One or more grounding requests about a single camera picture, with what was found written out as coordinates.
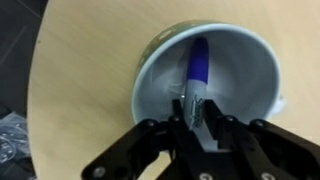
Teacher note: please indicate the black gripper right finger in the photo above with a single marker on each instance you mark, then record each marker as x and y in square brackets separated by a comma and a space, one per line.
[264, 151]

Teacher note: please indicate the grey marker with purple cap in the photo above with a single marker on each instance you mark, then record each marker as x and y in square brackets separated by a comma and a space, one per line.
[196, 82]

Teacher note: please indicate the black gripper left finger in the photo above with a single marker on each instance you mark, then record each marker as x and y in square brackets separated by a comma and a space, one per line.
[129, 156]

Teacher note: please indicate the clear plastic bag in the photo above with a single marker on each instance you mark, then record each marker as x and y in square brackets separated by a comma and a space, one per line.
[14, 140]

